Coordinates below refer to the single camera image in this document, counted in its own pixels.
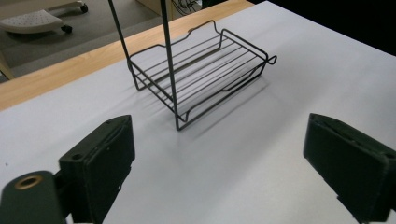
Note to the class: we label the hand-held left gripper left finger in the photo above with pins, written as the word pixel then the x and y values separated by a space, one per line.
pixel 99 168

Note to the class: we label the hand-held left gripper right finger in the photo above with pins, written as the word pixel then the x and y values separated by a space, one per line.
pixel 355 168

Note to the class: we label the wooden table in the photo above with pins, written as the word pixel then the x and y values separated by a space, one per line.
pixel 77 67

